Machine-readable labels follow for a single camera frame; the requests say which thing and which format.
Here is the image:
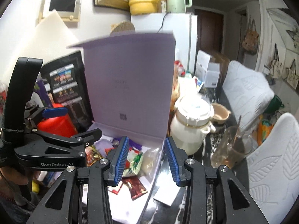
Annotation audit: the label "metal spoon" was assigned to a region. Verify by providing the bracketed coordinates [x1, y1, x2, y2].
[230, 115, 243, 150]

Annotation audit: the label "wall intercom screen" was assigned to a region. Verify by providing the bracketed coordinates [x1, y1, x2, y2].
[36, 0, 81, 27]

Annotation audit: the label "cream tote bag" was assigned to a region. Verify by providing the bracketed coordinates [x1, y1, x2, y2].
[269, 44, 285, 79]
[281, 59, 299, 88]

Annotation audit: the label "glass cup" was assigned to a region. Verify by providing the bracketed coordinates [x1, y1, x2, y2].
[210, 125, 254, 169]

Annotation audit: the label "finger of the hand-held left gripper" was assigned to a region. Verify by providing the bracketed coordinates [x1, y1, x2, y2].
[34, 128, 103, 149]
[24, 106, 67, 127]

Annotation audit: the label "red white packet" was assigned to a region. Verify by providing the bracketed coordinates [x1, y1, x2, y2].
[107, 182, 123, 193]

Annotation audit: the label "chair with leaf pattern cover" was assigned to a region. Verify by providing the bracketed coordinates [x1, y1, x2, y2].
[221, 61, 275, 131]
[245, 112, 299, 215]

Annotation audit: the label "black coffee bag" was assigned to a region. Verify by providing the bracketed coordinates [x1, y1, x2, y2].
[40, 51, 91, 131]

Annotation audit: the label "white tissue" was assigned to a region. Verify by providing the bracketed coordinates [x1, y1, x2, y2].
[153, 184, 182, 206]

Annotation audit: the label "red snack packet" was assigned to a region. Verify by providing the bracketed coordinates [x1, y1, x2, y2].
[175, 61, 188, 78]

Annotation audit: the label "purple drawstring pouch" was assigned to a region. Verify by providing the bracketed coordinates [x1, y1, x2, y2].
[96, 139, 143, 154]

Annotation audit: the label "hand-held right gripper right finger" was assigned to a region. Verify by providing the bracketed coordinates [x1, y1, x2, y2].
[165, 136, 269, 224]

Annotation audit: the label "cream ceramic bowl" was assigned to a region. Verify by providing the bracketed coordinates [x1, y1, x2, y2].
[211, 103, 232, 127]

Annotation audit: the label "brown patterned tote bag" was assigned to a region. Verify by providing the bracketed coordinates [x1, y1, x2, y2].
[242, 19, 260, 56]

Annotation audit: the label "orange bag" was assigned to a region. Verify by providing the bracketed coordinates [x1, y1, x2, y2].
[257, 119, 274, 147]

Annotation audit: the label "white foam board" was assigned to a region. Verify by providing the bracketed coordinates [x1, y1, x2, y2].
[0, 9, 81, 85]

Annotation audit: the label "yellow pot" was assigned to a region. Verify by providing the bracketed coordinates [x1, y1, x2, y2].
[128, 0, 170, 16]

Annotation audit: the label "red bottle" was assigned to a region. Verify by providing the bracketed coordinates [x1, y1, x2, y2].
[37, 115, 78, 139]

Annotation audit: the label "lilac gift box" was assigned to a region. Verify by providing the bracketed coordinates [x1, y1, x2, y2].
[67, 31, 176, 224]

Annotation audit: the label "clear bag white contents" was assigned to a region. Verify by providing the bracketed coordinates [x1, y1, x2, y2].
[139, 148, 161, 176]

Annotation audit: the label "blue white carton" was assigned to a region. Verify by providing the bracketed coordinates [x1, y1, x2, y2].
[43, 170, 59, 187]

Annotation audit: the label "white cardboard box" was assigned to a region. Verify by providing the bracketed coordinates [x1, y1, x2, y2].
[195, 50, 220, 88]

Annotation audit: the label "person's left hand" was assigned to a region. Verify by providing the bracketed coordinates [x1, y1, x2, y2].
[0, 166, 32, 202]

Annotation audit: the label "dark wooden door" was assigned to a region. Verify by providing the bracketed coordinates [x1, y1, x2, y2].
[194, 9, 224, 52]

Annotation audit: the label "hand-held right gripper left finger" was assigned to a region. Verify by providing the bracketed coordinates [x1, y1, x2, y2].
[26, 136, 130, 224]

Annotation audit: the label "woven round trivet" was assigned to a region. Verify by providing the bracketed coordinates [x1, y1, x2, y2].
[110, 21, 136, 35]

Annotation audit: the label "cream ceramic jar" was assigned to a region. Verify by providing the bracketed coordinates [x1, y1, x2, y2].
[170, 95, 217, 155]

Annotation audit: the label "brown chocolate wrapper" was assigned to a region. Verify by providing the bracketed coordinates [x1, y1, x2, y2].
[86, 146, 108, 167]

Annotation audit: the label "brown sachet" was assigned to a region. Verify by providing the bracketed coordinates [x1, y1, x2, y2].
[121, 177, 148, 200]

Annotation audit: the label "green kettle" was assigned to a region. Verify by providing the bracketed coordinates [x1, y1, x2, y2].
[166, 0, 193, 14]

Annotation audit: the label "white refrigerator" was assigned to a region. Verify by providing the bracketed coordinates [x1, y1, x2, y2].
[130, 13, 198, 74]

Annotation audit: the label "green cup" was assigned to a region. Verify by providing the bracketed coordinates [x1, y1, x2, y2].
[265, 95, 285, 114]

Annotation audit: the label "green milk packet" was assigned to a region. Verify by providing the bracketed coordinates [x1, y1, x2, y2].
[123, 149, 144, 177]

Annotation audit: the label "black kettle cable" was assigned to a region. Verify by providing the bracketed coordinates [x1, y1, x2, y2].
[158, 13, 170, 33]

